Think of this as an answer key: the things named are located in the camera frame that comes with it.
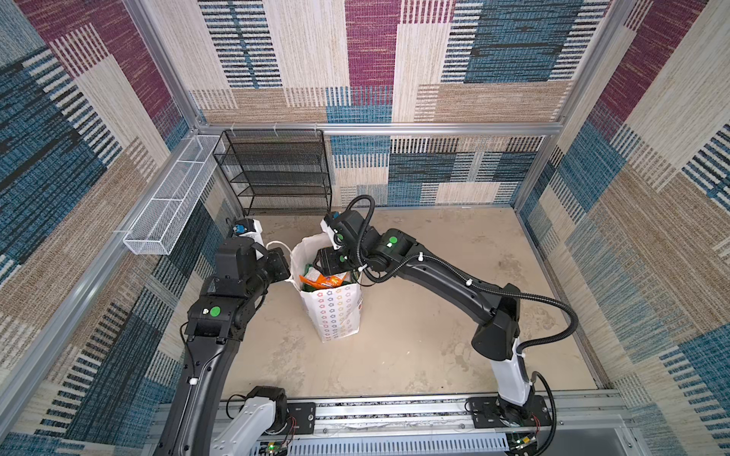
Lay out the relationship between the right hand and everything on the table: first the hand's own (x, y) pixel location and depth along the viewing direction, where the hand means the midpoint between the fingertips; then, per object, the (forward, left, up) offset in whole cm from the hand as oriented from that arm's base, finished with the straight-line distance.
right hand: (324, 268), depth 74 cm
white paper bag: (-9, -3, -6) cm, 11 cm away
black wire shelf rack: (+49, +23, -7) cm, 55 cm away
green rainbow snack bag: (+3, +5, -6) cm, 8 cm away
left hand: (+1, +9, +8) cm, 12 cm away
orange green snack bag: (-2, 0, -3) cm, 3 cm away
